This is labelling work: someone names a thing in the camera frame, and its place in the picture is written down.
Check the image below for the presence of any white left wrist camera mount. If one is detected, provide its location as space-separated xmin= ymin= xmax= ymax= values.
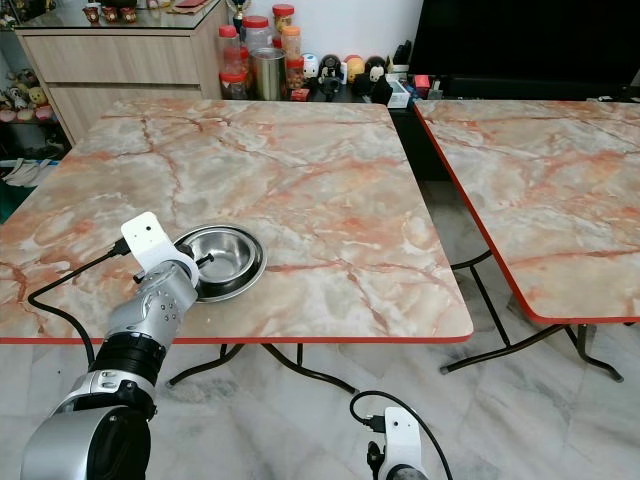
xmin=121 ymin=212 xmax=200 ymax=287

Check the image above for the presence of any marble top folding table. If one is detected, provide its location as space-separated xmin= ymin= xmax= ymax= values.
xmin=0 ymin=98 xmax=475 ymax=394
xmin=415 ymin=98 xmax=640 ymax=384

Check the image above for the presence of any black round figurine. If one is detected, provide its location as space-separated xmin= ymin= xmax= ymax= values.
xmin=365 ymin=57 xmax=390 ymax=92

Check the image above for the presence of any stainless steel bowl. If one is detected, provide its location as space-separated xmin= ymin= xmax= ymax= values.
xmin=172 ymin=224 xmax=267 ymax=303

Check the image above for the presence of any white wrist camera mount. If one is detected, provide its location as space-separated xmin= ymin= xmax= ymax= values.
xmin=382 ymin=407 xmax=424 ymax=480
xmin=121 ymin=212 xmax=200 ymax=287

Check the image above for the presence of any light wooden drawer cabinet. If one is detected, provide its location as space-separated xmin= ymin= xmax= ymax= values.
xmin=14 ymin=4 xmax=232 ymax=143

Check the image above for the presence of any stainless steel tumbler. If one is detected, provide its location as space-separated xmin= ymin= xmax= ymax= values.
xmin=252 ymin=48 xmax=287 ymax=102

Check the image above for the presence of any orange snack plastic jar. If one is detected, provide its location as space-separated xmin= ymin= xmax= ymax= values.
xmin=272 ymin=4 xmax=302 ymax=61

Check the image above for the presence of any small red plastic jar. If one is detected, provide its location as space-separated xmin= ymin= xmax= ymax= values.
xmin=220 ymin=70 xmax=250 ymax=100
xmin=287 ymin=58 xmax=307 ymax=94

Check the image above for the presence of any wide red lid plastic jar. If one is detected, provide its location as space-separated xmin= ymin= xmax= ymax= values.
xmin=240 ymin=15 xmax=272 ymax=51

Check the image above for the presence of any black flat screen television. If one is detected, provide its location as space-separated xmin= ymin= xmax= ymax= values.
xmin=405 ymin=0 xmax=640 ymax=100

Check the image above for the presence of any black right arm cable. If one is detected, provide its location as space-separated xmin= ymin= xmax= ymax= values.
xmin=349 ymin=390 xmax=457 ymax=480

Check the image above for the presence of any tall red lid plastic jar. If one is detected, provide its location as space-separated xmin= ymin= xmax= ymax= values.
xmin=217 ymin=25 xmax=242 ymax=74

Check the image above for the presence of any teal plastic basket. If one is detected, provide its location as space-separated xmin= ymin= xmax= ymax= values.
xmin=0 ymin=158 xmax=53 ymax=223

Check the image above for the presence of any small white box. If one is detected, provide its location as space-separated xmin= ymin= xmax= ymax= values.
xmin=387 ymin=77 xmax=414 ymax=109

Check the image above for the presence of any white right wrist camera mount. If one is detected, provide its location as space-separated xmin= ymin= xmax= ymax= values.
xmin=382 ymin=407 xmax=424 ymax=480

